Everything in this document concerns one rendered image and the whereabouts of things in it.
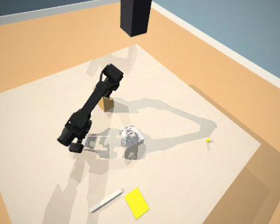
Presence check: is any white flat bar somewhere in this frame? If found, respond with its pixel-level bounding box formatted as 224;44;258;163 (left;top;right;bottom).
89;188;122;213

